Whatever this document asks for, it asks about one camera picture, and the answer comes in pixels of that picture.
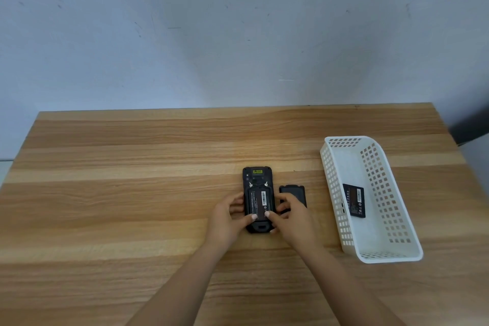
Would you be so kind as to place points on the person's right hand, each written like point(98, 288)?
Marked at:
point(296, 228)

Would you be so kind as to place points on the person's left hand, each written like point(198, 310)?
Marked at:
point(223, 224)

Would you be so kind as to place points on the person's left middle finger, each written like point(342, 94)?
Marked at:
point(237, 209)

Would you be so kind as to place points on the person's left thumb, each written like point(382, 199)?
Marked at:
point(249, 219)

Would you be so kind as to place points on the person's right thumb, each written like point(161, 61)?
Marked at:
point(272, 218)

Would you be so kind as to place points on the black battery with red label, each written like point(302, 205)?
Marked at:
point(354, 200)
point(261, 199)

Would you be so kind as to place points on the black handheld scanner device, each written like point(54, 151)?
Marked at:
point(258, 178)

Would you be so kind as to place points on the person's left forearm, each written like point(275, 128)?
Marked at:
point(179, 287)

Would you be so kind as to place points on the person's right forearm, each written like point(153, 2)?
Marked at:
point(340, 287)

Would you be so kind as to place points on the black battery cover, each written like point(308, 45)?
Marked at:
point(296, 192)

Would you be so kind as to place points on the white perforated plastic basket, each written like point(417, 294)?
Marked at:
point(382, 238)

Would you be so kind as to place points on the dark grey furniture piece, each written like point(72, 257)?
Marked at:
point(472, 125)

